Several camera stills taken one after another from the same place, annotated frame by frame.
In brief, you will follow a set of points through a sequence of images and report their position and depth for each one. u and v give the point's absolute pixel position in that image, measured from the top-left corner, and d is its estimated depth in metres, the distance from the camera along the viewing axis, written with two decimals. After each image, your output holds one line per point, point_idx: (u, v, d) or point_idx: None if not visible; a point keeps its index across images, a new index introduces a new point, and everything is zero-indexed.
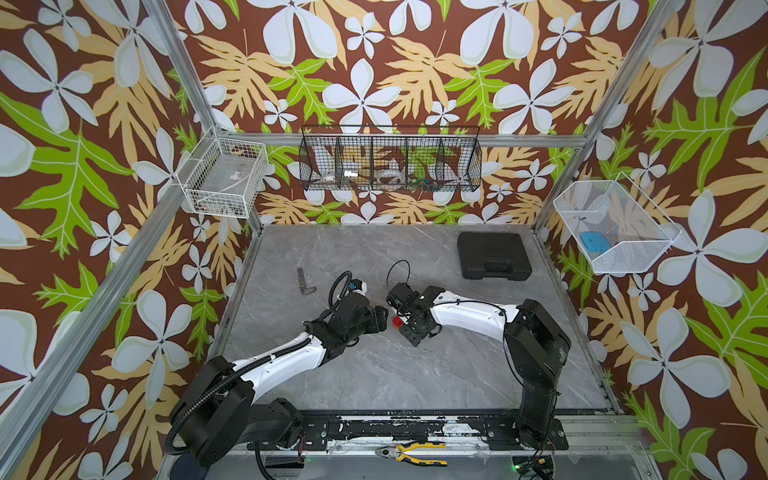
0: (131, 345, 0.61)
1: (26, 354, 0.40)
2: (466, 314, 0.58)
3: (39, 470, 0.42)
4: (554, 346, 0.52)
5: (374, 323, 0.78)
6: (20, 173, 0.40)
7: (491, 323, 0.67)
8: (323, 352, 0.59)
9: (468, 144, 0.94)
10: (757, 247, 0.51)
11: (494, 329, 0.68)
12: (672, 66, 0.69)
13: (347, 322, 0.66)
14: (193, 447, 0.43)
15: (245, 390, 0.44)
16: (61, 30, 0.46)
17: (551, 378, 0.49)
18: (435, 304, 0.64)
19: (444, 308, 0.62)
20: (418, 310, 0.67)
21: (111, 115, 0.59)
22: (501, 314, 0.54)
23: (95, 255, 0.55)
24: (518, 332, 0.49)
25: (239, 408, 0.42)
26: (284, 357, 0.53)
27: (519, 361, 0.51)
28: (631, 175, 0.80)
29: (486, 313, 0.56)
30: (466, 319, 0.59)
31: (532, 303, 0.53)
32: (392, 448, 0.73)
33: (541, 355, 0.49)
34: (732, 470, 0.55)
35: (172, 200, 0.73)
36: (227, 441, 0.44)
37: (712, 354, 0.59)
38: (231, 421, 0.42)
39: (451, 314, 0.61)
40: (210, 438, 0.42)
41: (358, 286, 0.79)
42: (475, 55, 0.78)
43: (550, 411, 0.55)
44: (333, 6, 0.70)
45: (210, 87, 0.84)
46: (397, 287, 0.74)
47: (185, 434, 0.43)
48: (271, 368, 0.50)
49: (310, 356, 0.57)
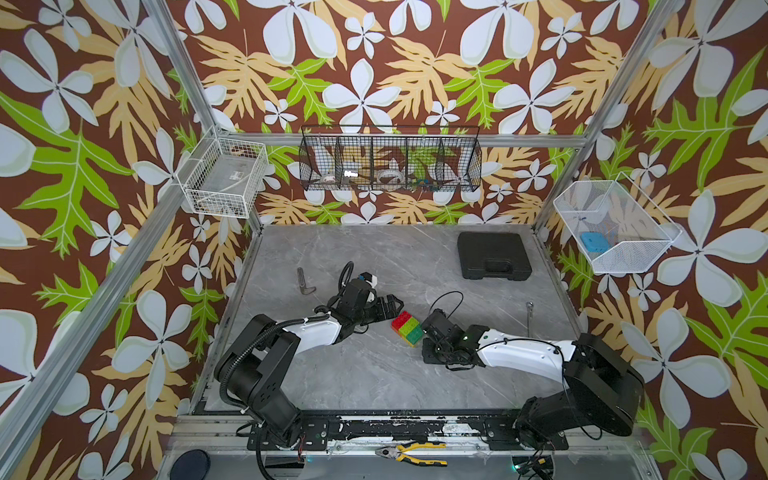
0: (131, 345, 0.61)
1: (26, 355, 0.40)
2: (519, 357, 0.54)
3: (39, 470, 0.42)
4: (624, 383, 0.46)
5: (382, 307, 0.83)
6: (20, 173, 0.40)
7: (545, 363, 0.50)
8: (338, 331, 0.66)
9: (468, 144, 0.94)
10: (757, 247, 0.51)
11: (549, 369, 0.50)
12: (672, 66, 0.69)
13: (353, 305, 0.73)
14: (242, 395, 0.46)
15: (292, 339, 0.49)
16: (61, 30, 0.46)
17: (628, 422, 0.44)
18: (478, 346, 0.61)
19: (490, 350, 0.59)
20: (462, 352, 0.64)
21: (111, 115, 0.59)
22: (557, 353, 0.50)
23: (96, 255, 0.55)
24: (580, 371, 0.45)
25: (288, 354, 0.48)
26: (314, 324, 0.59)
27: (587, 406, 0.46)
28: (631, 175, 0.80)
29: (538, 352, 0.52)
30: (517, 361, 0.55)
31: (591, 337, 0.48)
32: (392, 448, 0.73)
33: (613, 397, 0.44)
34: (732, 470, 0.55)
35: (172, 200, 0.73)
36: (272, 389, 0.48)
37: (712, 354, 0.59)
38: (280, 366, 0.47)
39: (500, 357, 0.58)
40: (263, 382, 0.46)
41: (366, 275, 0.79)
42: (475, 55, 0.78)
43: (566, 427, 0.57)
44: (333, 7, 0.70)
45: (210, 87, 0.84)
46: (438, 319, 0.69)
47: (234, 385, 0.47)
48: (303, 329, 0.55)
49: (329, 329, 0.63)
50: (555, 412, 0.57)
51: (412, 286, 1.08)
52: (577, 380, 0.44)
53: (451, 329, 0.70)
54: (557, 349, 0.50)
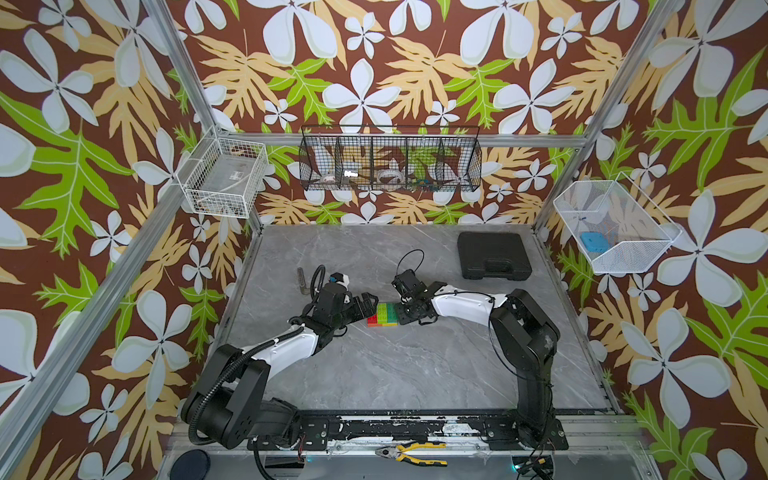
0: (130, 346, 0.62)
1: (26, 355, 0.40)
2: (461, 304, 0.63)
3: (39, 470, 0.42)
4: (542, 333, 0.54)
5: (360, 306, 0.81)
6: (21, 172, 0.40)
7: (482, 310, 0.58)
8: (316, 340, 0.63)
9: (468, 144, 0.94)
10: (757, 247, 0.51)
11: (483, 315, 0.58)
12: (671, 66, 0.69)
13: (330, 311, 0.70)
14: (215, 435, 0.43)
15: (261, 367, 0.46)
16: (61, 30, 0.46)
17: (537, 362, 0.52)
18: (435, 296, 0.69)
19: (442, 298, 0.68)
20: (421, 302, 0.73)
21: (111, 115, 0.59)
22: (491, 301, 0.58)
23: (95, 255, 0.55)
24: (503, 314, 0.53)
25: (258, 384, 0.44)
26: (286, 342, 0.56)
27: (510, 348, 0.54)
28: (631, 175, 0.80)
29: (477, 300, 0.60)
30: (462, 310, 0.64)
31: (521, 291, 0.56)
32: (392, 448, 0.73)
33: (528, 341, 0.53)
34: (732, 470, 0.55)
35: (172, 199, 0.73)
36: (248, 421, 0.45)
37: (712, 354, 0.59)
38: (252, 397, 0.44)
39: (446, 305, 0.67)
40: (235, 418, 0.43)
41: (337, 276, 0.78)
42: (475, 55, 0.78)
43: (547, 405, 0.65)
44: (333, 6, 0.70)
45: (210, 87, 0.84)
46: (405, 274, 0.79)
47: (205, 425, 0.44)
48: (275, 350, 0.53)
49: (304, 343, 0.60)
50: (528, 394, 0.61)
51: None
52: (498, 321, 0.52)
53: (416, 285, 0.79)
54: (491, 299, 0.59)
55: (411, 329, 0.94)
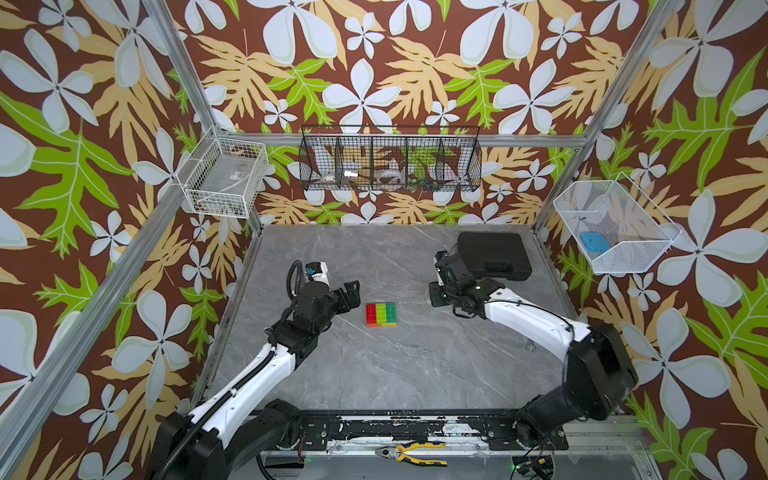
0: (131, 346, 0.63)
1: (26, 355, 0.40)
2: (527, 320, 0.54)
3: (39, 470, 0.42)
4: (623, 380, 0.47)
5: (344, 300, 0.74)
6: (21, 172, 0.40)
7: (551, 338, 0.50)
8: (295, 355, 0.56)
9: (468, 144, 0.94)
10: (758, 247, 0.51)
11: (554, 346, 0.50)
12: (671, 66, 0.69)
13: (312, 316, 0.62)
14: None
15: (214, 441, 0.41)
16: (61, 30, 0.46)
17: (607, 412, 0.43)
18: (490, 300, 0.60)
19: (499, 305, 0.59)
20: (468, 298, 0.64)
21: (111, 115, 0.59)
22: (570, 330, 0.49)
23: (95, 255, 0.55)
24: (584, 353, 0.45)
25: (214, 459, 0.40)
26: (248, 385, 0.49)
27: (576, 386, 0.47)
28: (631, 175, 0.80)
29: (549, 324, 0.51)
30: (521, 326, 0.55)
31: (607, 326, 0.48)
32: (392, 448, 0.73)
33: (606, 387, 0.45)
34: (733, 470, 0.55)
35: (172, 199, 0.73)
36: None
37: (712, 354, 0.59)
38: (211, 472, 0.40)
39: (506, 316, 0.58)
40: None
41: (316, 269, 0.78)
42: (475, 55, 0.78)
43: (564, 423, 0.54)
44: (333, 6, 0.70)
45: (210, 87, 0.84)
46: (456, 261, 0.68)
47: None
48: (235, 403, 0.46)
49: (280, 369, 0.54)
50: (555, 409, 0.57)
51: (411, 286, 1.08)
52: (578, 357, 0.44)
53: (464, 275, 0.69)
54: (571, 327, 0.49)
55: (412, 329, 0.95)
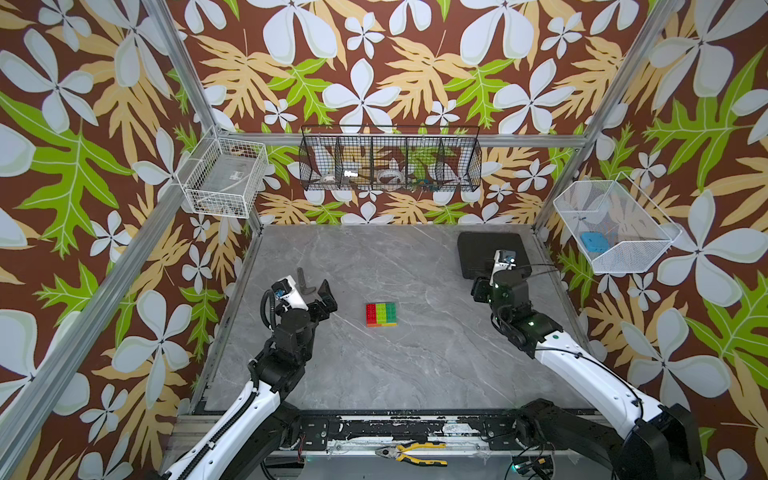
0: (131, 346, 0.63)
1: (26, 355, 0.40)
2: (584, 379, 0.49)
3: (39, 470, 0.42)
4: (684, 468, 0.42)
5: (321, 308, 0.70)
6: (21, 172, 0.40)
7: (611, 407, 0.45)
8: (282, 388, 0.56)
9: (468, 144, 0.94)
10: (758, 247, 0.51)
11: (615, 418, 0.45)
12: (671, 66, 0.69)
13: (293, 350, 0.58)
14: None
15: None
16: (61, 30, 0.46)
17: None
18: (544, 342, 0.55)
19: (554, 353, 0.53)
20: (517, 331, 0.59)
21: (111, 115, 0.59)
22: (637, 403, 0.44)
23: (95, 255, 0.55)
24: (654, 437, 0.40)
25: None
26: (227, 434, 0.48)
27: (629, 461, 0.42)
28: (631, 175, 0.80)
29: (611, 390, 0.46)
30: (578, 383, 0.50)
31: (683, 408, 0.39)
32: (392, 448, 0.73)
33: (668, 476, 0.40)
34: (732, 470, 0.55)
35: (172, 200, 0.73)
36: None
37: (712, 354, 0.59)
38: None
39: (561, 366, 0.53)
40: None
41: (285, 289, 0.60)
42: (475, 55, 0.78)
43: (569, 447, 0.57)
44: (333, 6, 0.70)
45: (210, 87, 0.84)
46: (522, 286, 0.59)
47: None
48: (214, 454, 0.46)
49: (263, 410, 0.53)
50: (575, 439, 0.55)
51: (411, 286, 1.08)
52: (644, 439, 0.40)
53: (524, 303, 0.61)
54: (638, 400, 0.44)
55: (411, 329, 0.94)
